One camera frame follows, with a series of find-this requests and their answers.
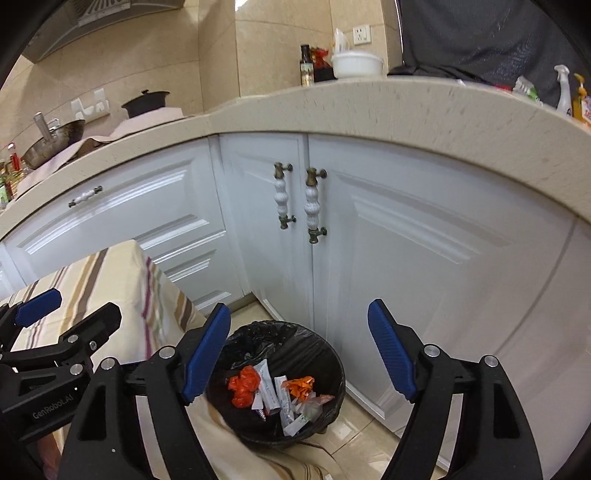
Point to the red and dark jar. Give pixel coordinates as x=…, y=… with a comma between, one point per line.
x=323, y=62

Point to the dark cloth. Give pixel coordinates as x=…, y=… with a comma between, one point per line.
x=485, y=32

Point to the white spray bottle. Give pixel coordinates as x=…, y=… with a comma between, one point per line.
x=564, y=92

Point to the clear crumpled plastic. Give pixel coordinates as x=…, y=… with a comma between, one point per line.
x=314, y=406

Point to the wide white cabinet door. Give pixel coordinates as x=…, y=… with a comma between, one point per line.
x=415, y=258

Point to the striped tablecloth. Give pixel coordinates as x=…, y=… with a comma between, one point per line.
x=115, y=277

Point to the green and white packet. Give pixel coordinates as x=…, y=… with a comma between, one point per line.
x=526, y=90

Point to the narrow white cabinet door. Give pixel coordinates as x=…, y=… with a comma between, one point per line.
x=254, y=254

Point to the white packet with green print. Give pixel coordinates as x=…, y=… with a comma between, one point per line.
x=298, y=421

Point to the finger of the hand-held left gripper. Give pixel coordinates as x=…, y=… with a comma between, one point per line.
x=39, y=304
x=97, y=323

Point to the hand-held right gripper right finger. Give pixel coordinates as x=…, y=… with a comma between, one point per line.
x=392, y=355

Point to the white drawer cabinet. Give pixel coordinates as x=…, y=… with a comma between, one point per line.
x=161, y=198

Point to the narrow white sachet strip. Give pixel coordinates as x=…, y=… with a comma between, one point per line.
x=284, y=399

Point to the cluster of condiment bottles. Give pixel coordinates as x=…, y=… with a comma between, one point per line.
x=9, y=175

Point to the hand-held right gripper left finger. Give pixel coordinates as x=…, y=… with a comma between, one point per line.
x=207, y=355

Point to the white lidded bowl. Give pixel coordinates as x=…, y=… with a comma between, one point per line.
x=358, y=64

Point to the orange crumpled wrapper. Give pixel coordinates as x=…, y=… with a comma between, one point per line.
x=300, y=385

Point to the yellow pump bottle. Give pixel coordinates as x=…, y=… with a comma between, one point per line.
x=581, y=99

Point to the white sachet with blue print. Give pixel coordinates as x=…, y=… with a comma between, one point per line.
x=265, y=390

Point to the white wall rack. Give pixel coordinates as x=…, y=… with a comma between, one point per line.
x=90, y=108

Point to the black trash bin with liner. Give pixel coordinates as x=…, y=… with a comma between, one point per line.
x=318, y=355

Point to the black pot lid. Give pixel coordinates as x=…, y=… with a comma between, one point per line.
x=145, y=102

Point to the red wrapper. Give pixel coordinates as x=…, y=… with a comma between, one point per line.
x=244, y=385

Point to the clear plastic bag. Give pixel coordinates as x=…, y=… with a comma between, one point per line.
x=340, y=41

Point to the dark glass bottle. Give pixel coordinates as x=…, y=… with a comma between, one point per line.
x=306, y=67

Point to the grey range hood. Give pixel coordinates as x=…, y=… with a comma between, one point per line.
x=92, y=14

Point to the white wall socket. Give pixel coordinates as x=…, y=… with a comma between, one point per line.
x=361, y=33

